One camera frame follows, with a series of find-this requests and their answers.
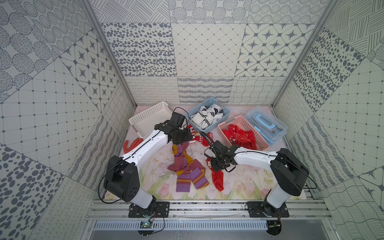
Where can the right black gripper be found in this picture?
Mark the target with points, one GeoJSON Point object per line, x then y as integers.
{"type": "Point", "coordinates": [215, 167]}

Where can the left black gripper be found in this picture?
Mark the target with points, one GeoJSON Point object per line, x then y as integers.
{"type": "Point", "coordinates": [183, 137]}

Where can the plain red sock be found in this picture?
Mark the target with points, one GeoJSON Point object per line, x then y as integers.
{"type": "Point", "coordinates": [217, 177]}

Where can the maroon purple toe sock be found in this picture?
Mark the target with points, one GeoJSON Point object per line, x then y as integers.
{"type": "Point", "coordinates": [180, 150]}

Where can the white sock black stripes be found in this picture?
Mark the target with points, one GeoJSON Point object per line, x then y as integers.
{"type": "Point", "coordinates": [202, 120]}

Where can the purple striped sock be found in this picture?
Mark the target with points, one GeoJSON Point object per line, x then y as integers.
{"type": "Point", "coordinates": [192, 173]}

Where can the red snowflake sock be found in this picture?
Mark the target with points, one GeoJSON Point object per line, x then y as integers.
{"type": "Point", "coordinates": [239, 137]}

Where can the white sock black pattern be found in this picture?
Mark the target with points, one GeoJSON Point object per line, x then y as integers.
{"type": "Point", "coordinates": [215, 111]}

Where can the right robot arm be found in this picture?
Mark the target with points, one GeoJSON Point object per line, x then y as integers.
{"type": "Point", "coordinates": [291, 174]}

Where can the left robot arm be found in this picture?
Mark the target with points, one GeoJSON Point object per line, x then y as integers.
{"type": "Point", "coordinates": [122, 175]}

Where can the pink plastic basket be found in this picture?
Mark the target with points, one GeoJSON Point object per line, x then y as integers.
{"type": "Point", "coordinates": [246, 126]}

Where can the white plastic basket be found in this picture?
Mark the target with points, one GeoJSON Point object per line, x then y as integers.
{"type": "Point", "coordinates": [145, 121]}

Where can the blue plastic basket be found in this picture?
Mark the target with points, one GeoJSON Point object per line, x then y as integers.
{"type": "Point", "coordinates": [203, 107]}

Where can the red santa striped sock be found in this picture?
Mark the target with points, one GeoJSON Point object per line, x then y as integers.
{"type": "Point", "coordinates": [196, 136]}

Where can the red patterned sock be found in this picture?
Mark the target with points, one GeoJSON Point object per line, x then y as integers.
{"type": "Point", "coordinates": [207, 139]}

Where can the red rubber glove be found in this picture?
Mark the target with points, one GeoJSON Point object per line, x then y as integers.
{"type": "Point", "coordinates": [129, 146]}

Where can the clear plastic tool box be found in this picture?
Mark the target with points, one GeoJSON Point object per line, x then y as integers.
{"type": "Point", "coordinates": [271, 128]}

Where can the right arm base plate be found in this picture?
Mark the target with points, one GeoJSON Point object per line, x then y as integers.
{"type": "Point", "coordinates": [263, 209]}

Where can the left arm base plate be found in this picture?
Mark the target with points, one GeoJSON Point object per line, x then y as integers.
{"type": "Point", "coordinates": [161, 209]}

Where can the aluminium mounting rail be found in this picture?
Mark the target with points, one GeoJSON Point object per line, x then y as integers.
{"type": "Point", "coordinates": [210, 210]}

